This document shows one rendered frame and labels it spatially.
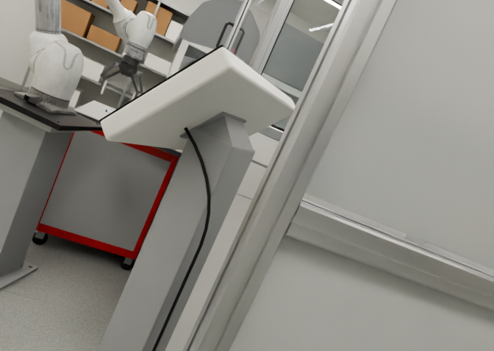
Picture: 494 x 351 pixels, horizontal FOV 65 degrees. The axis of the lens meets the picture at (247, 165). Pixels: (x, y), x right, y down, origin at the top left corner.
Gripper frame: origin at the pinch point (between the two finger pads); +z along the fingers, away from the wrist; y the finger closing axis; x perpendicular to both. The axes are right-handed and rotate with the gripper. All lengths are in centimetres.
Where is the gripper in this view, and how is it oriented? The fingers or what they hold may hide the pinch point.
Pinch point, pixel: (116, 97)
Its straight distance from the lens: 194.0
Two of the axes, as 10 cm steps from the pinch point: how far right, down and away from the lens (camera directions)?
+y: 8.9, 3.6, 2.9
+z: -4.1, 9.0, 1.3
